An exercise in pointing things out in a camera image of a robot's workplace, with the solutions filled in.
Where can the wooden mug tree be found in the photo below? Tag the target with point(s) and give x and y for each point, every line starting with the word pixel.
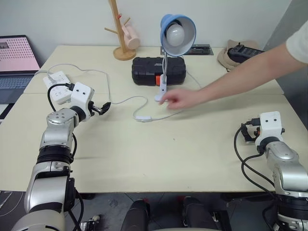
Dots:
pixel 120 36

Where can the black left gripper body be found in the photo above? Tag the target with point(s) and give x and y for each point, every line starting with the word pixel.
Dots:
pixel 92 108

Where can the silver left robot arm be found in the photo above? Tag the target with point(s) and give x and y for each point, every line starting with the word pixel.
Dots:
pixel 55 134

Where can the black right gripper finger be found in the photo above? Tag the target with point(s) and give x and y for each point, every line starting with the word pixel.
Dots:
pixel 245 128
pixel 250 141

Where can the person's bare forearm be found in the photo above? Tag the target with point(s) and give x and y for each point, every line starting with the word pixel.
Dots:
pixel 245 72

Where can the white shirt sleeve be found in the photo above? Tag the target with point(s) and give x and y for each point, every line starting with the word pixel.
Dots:
pixel 299 43

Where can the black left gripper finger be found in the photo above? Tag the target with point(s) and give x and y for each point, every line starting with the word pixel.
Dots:
pixel 107 105
pixel 103 112

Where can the person's bare hand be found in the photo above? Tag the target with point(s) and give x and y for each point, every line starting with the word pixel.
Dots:
pixel 183 98

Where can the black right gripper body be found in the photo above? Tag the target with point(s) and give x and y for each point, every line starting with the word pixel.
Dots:
pixel 255 133

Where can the black handheld controller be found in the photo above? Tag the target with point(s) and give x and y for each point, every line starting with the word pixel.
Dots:
pixel 243 53

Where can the white power strip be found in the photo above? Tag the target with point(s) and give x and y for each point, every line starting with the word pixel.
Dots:
pixel 56 83

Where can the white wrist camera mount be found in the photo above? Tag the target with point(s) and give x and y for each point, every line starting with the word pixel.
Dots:
pixel 270 125
pixel 80 95

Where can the dark rounded shape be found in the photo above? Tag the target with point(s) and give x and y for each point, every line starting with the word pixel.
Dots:
pixel 199 214
pixel 136 215

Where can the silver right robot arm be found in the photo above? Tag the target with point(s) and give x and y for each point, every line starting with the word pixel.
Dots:
pixel 286 163

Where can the blue clip desk lamp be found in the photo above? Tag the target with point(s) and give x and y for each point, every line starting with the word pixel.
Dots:
pixel 166 31

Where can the open laptop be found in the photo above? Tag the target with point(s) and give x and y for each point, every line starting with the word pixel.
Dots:
pixel 14 62

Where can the pink mug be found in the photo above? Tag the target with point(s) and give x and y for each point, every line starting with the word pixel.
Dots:
pixel 131 38

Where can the black plastic tool case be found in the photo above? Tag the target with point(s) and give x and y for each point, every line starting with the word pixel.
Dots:
pixel 146 71

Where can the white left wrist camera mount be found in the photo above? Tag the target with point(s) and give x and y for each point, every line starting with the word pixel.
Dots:
pixel 80 95

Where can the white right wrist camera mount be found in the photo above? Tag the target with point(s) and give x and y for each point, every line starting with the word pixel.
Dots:
pixel 270 125

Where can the beige cloth hat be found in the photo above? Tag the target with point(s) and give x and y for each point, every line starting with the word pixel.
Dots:
pixel 223 59

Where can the white light bulb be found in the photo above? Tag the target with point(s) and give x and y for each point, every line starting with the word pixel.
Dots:
pixel 176 33

